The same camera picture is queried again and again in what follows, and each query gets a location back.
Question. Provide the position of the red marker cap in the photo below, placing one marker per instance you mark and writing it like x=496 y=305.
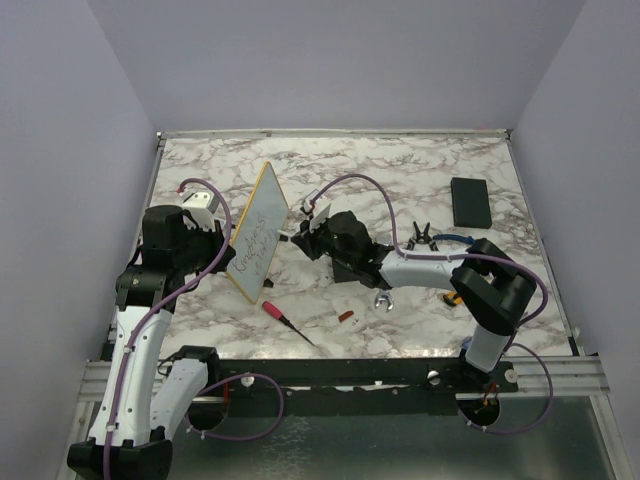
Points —
x=346 y=315

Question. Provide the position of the black handled pliers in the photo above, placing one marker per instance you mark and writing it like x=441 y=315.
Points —
x=421 y=236

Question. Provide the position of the yellow framed whiteboard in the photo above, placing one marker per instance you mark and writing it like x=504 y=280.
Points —
x=257 y=235

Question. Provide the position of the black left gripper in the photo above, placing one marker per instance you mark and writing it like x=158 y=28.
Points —
x=217 y=239

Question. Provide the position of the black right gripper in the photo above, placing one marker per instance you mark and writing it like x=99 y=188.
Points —
x=307 y=240

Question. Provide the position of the blue handled pliers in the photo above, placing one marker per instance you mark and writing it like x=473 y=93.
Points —
x=468 y=240

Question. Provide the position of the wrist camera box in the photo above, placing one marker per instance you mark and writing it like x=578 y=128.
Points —
x=315 y=210
x=201 y=207

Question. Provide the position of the black flat rectangular pad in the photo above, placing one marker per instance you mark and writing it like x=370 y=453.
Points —
x=343 y=274

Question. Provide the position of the silver open-end wrench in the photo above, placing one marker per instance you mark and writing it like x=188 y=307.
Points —
x=384 y=299

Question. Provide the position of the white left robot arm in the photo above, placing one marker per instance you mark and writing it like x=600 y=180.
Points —
x=131 y=437

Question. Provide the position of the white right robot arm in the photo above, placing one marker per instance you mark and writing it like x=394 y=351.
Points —
x=492 y=287

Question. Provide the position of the black rectangular box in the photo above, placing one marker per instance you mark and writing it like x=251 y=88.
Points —
x=470 y=203

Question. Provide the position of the black front mounting rail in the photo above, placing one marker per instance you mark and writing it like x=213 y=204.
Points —
x=332 y=387

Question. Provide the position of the yellow utility knife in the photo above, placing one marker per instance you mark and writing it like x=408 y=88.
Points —
x=452 y=299

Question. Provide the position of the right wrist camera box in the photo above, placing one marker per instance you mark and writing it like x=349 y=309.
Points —
x=315 y=210

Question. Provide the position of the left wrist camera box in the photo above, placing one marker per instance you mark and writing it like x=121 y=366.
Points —
x=201 y=207

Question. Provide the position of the red handled screwdriver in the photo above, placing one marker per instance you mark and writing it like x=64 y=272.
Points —
x=276 y=314

